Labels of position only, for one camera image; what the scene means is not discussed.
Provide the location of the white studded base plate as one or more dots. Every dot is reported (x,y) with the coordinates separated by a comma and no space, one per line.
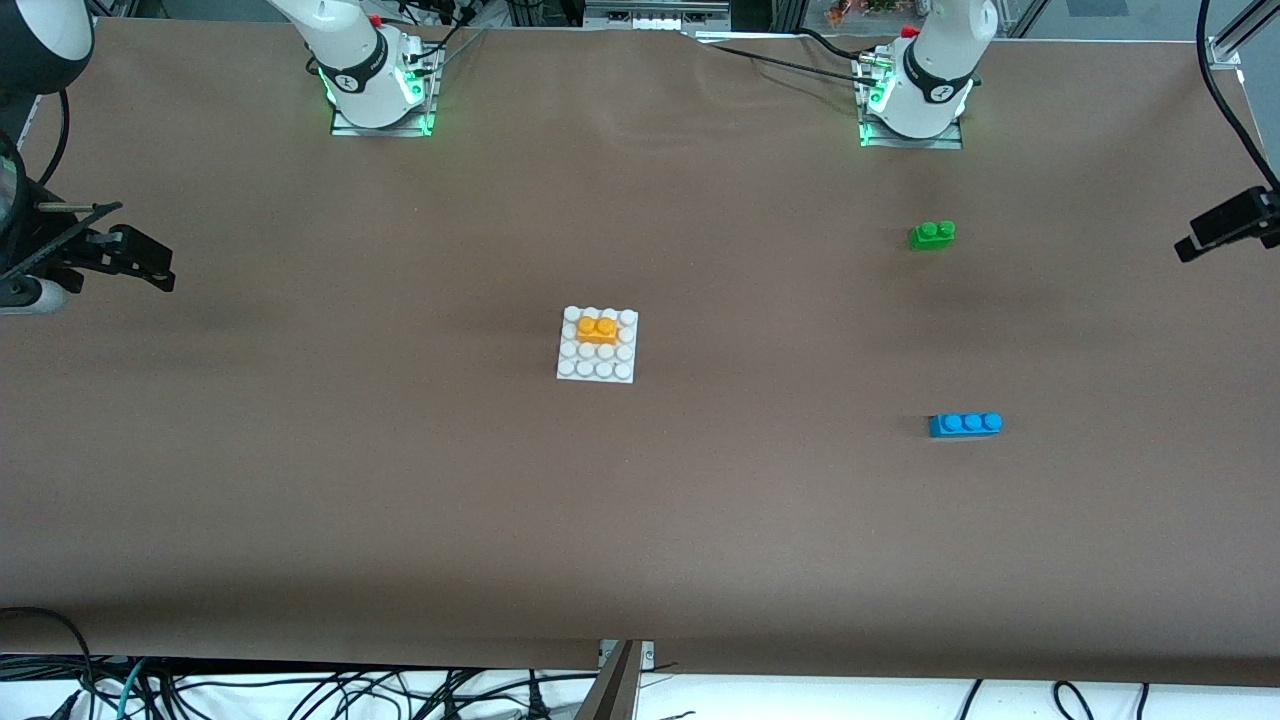
(600,370)

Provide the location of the blue three-stud block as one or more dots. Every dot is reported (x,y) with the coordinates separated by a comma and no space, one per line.
(965,427)

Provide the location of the grey metal post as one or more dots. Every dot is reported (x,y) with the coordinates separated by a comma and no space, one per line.
(612,695)

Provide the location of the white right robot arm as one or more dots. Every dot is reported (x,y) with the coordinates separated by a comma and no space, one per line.
(350,70)

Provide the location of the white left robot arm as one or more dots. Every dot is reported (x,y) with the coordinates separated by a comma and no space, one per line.
(940,80)

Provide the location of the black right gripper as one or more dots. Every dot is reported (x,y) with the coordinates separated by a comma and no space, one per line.
(52,250)

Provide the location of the brown paper table cover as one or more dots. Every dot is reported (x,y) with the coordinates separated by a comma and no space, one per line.
(640,520)

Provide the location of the silver clamp plate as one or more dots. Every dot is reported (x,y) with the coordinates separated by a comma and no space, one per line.
(648,655)

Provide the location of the yellow two-stud block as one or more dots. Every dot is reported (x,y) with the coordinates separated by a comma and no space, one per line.
(598,332)

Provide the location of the aluminium frame corner bracket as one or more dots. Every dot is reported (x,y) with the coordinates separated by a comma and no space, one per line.
(1222,52)

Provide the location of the grey metal rack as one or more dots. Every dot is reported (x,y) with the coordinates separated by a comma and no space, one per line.
(650,15)

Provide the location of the green two-stud block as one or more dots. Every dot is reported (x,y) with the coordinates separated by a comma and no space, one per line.
(930,238)

